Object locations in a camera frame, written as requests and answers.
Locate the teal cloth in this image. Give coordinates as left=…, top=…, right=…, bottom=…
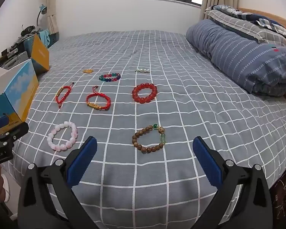
left=39, top=30, right=50, bottom=49

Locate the blue yellow cloud print box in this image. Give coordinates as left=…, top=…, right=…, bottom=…
left=0, top=59, right=40, bottom=127

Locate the pink bead bracelet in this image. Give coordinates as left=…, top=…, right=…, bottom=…
left=47, top=122, right=78, bottom=152

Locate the bed with grey checked sheet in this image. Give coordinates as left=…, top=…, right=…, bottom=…
left=1, top=30, right=286, bottom=229

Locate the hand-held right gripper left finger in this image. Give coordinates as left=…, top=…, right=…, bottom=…
left=17, top=136, right=98, bottom=229

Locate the multicolour glass bead bracelet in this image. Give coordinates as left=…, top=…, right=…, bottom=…
left=99, top=73, right=121, bottom=82

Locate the teal storage chest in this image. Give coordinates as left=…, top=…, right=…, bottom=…
left=48, top=32, right=60, bottom=48

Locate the grey checked pillow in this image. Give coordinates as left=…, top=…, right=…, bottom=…
left=204, top=6, right=286, bottom=45

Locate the red cord bracelet gold bar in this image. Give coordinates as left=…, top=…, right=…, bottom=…
left=86, top=86, right=111, bottom=111

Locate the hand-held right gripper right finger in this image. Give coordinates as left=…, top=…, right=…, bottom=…
left=193, top=136, right=273, bottom=229

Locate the blue desk lamp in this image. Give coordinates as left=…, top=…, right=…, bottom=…
left=36, top=4, right=48, bottom=28

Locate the rolled blue striped quilt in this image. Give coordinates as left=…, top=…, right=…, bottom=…
left=186, top=19, right=286, bottom=97

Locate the dark desk clutter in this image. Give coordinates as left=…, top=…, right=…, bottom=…
left=5, top=24, right=42, bottom=53

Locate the red cord bracelet wooden tube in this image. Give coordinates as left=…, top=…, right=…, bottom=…
left=55, top=83, right=75, bottom=109

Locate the dark brown patterned cloth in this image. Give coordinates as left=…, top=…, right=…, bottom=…
left=270, top=169, right=286, bottom=229

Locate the red bead bracelet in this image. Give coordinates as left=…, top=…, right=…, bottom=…
left=132, top=83, right=158, bottom=104

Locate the brown wooden bead bracelet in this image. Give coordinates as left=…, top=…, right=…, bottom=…
left=132, top=123, right=167, bottom=153

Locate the silver suitcase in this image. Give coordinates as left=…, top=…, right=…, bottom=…
left=0, top=50, right=31, bottom=69

